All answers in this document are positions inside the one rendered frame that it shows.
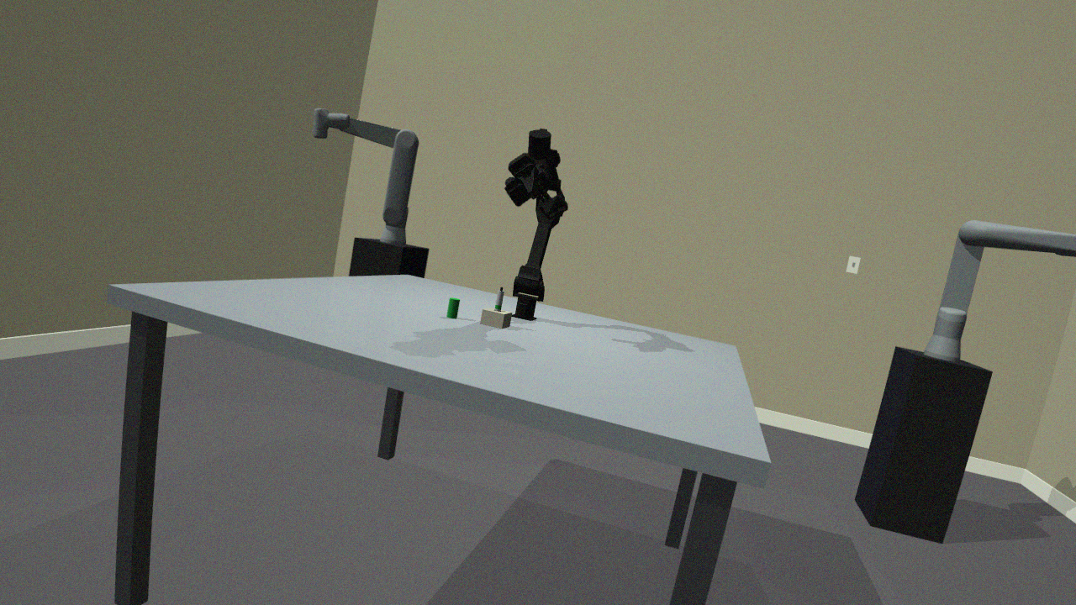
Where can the beige block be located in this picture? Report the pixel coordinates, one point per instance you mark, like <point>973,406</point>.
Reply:
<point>496,319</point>

